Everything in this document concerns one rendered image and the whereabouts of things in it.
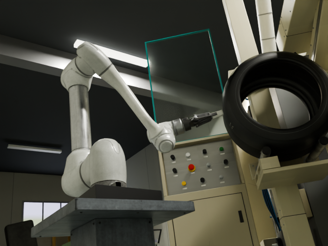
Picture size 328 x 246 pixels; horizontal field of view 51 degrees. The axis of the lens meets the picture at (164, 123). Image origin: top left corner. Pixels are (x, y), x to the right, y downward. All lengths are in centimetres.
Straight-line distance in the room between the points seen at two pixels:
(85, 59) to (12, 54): 329
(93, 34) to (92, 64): 328
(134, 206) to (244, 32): 170
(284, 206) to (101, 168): 111
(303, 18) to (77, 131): 141
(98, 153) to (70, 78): 55
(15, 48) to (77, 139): 353
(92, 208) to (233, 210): 131
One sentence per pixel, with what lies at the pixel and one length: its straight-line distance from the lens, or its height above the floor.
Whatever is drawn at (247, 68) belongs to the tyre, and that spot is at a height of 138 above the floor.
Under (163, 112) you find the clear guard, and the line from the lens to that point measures 263.
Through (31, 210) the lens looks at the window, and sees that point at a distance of 1022.
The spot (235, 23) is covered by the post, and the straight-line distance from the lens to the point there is 267.
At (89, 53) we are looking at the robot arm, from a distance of 185.
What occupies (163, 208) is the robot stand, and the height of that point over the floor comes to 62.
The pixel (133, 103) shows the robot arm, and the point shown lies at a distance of 183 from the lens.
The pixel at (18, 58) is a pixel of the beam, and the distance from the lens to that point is 510.
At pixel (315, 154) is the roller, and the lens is 202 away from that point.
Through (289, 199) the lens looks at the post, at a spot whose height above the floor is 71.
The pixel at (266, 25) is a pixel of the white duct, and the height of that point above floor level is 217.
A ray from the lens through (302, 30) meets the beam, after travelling 232.
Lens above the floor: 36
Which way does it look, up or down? 25 degrees up
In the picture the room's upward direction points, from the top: 8 degrees counter-clockwise
